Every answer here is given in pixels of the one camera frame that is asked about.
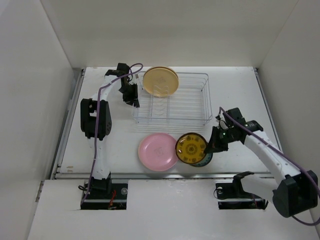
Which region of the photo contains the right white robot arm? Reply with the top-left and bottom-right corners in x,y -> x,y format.
204,107 -> 320,218

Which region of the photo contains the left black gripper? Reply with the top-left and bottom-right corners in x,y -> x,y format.
118,82 -> 139,108

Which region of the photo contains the pink plastic plate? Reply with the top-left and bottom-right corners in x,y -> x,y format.
138,133 -> 179,172

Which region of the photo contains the white wire dish rack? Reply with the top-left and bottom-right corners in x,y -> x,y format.
132,71 -> 213,126

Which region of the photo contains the teal patterned ceramic plate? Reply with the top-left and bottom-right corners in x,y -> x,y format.
192,153 -> 213,168

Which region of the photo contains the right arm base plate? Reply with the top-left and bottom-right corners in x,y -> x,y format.
213,181 -> 269,210

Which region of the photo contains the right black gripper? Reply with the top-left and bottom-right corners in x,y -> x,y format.
203,125 -> 238,154

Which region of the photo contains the white front board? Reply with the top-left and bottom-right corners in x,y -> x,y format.
28,179 -> 319,240

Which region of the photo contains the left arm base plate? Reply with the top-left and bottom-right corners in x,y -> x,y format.
80,183 -> 128,211

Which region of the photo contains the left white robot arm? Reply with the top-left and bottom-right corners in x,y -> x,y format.
80,63 -> 143,185

